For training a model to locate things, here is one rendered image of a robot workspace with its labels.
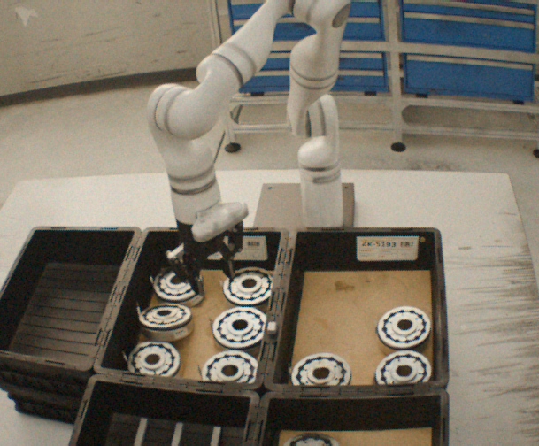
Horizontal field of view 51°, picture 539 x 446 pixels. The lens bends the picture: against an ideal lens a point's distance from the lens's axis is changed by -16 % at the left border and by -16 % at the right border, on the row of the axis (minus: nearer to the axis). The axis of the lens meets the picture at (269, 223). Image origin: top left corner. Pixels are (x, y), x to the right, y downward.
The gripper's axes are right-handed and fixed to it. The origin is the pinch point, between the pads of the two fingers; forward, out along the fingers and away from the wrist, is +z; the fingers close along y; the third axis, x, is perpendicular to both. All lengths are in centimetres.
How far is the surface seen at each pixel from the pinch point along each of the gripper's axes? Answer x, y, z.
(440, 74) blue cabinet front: -92, -186, 56
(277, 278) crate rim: 0.9, -12.0, 7.4
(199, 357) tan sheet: -1.5, 5.8, 17.4
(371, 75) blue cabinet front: -117, -162, 58
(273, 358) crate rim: 14.1, 0.1, 8.8
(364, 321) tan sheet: 13.1, -21.7, 17.4
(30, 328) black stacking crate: -32.4, 31.7, 17.5
